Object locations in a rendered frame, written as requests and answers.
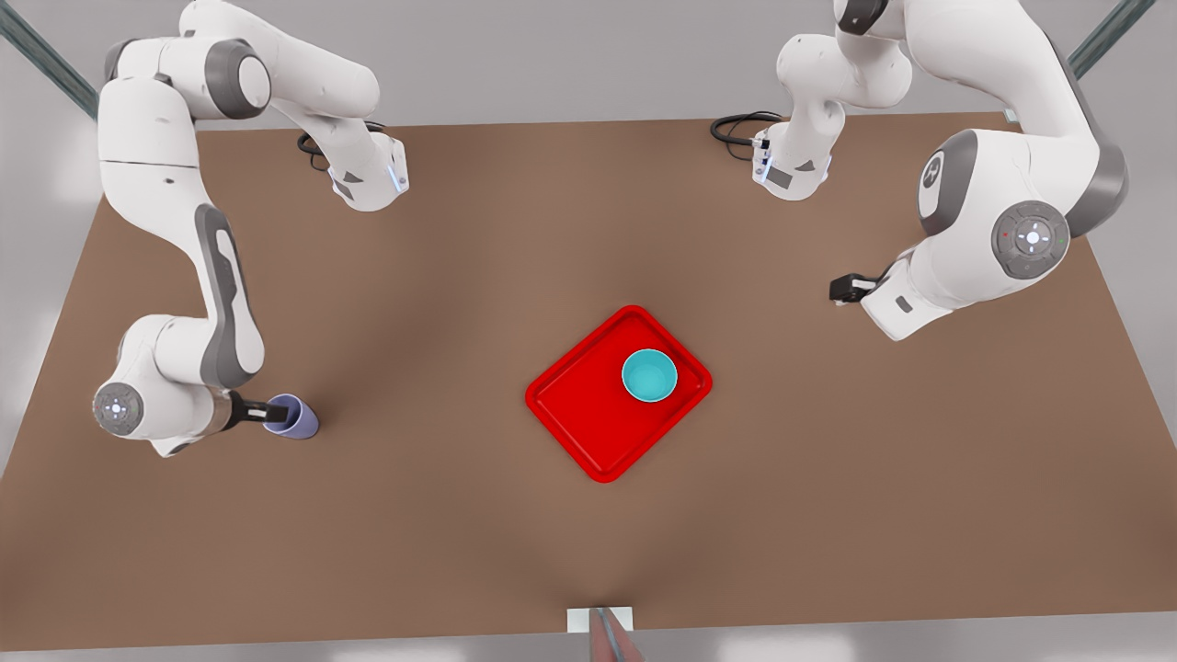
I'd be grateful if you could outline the purple cup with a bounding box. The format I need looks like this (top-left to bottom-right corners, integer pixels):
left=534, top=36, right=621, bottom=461
left=263, top=394, right=321, bottom=440

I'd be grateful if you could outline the teal bowl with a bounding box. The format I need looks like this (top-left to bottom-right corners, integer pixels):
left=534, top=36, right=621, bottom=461
left=622, top=348, right=680, bottom=405

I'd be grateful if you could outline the red tray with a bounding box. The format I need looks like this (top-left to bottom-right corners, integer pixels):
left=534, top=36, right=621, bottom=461
left=525, top=305, right=714, bottom=485

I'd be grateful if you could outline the black cable loop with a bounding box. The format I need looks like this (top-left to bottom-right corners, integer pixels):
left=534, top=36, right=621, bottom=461
left=296, top=120, right=388, bottom=173
left=710, top=111, right=784, bottom=164

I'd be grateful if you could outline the silver frame post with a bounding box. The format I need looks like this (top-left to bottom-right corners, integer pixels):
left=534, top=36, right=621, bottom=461
left=1067, top=0, right=1157, bottom=80
left=588, top=607, right=646, bottom=662
left=0, top=7, right=100, bottom=120

